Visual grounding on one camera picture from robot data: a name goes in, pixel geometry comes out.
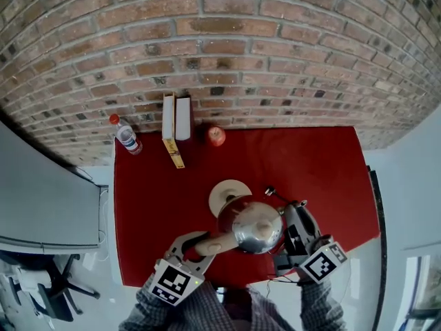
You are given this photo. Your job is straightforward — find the black office chair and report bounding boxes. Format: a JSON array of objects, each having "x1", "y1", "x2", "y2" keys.
[{"x1": 0, "y1": 252, "x2": 101, "y2": 324}]

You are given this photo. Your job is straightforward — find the white book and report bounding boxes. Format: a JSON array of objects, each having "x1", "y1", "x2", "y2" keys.
[{"x1": 174, "y1": 97, "x2": 192, "y2": 142}]

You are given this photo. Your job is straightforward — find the white desk cables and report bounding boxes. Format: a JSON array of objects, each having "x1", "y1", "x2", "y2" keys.
[{"x1": 96, "y1": 183, "x2": 110, "y2": 263}]

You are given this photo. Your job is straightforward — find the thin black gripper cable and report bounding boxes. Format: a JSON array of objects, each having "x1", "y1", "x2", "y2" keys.
[{"x1": 265, "y1": 274, "x2": 301, "y2": 298}]

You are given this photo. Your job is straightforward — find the person's left forearm checked sleeve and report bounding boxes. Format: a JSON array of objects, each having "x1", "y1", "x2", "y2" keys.
[{"x1": 119, "y1": 274, "x2": 223, "y2": 331}]

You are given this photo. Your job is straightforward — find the yellow book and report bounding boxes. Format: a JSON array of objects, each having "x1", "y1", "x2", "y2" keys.
[{"x1": 161, "y1": 92, "x2": 186, "y2": 170}]

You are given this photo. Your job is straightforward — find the red tablecloth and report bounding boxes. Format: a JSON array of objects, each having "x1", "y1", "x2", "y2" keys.
[{"x1": 113, "y1": 126, "x2": 382, "y2": 288}]

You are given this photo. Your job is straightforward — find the person's torso checked shirt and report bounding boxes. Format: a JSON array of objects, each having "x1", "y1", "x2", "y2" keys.
[{"x1": 216, "y1": 285, "x2": 302, "y2": 331}]

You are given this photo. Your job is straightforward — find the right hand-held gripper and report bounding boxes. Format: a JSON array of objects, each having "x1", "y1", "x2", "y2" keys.
[{"x1": 274, "y1": 200, "x2": 349, "y2": 284}]

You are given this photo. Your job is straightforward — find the red apple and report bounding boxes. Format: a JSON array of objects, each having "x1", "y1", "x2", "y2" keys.
[{"x1": 207, "y1": 126, "x2": 227, "y2": 148}]

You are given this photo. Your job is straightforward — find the person's right forearm checked sleeve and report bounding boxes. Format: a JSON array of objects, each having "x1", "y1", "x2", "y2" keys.
[{"x1": 298, "y1": 276, "x2": 349, "y2": 331}]

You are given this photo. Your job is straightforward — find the clear water bottle red cap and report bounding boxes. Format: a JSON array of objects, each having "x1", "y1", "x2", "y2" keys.
[{"x1": 109, "y1": 113, "x2": 143, "y2": 156}]

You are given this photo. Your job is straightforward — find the white desk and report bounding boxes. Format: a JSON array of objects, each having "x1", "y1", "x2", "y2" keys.
[{"x1": 0, "y1": 119, "x2": 110, "y2": 255}]

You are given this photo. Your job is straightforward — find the window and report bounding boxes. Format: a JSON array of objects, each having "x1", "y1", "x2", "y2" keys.
[{"x1": 402, "y1": 252, "x2": 441, "y2": 331}]

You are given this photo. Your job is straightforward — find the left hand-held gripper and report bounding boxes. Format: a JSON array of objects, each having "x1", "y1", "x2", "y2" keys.
[{"x1": 148, "y1": 231, "x2": 215, "y2": 307}]

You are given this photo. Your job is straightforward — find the black power cord with plug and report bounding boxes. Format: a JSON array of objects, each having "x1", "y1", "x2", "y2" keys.
[{"x1": 264, "y1": 185, "x2": 297, "y2": 207}]

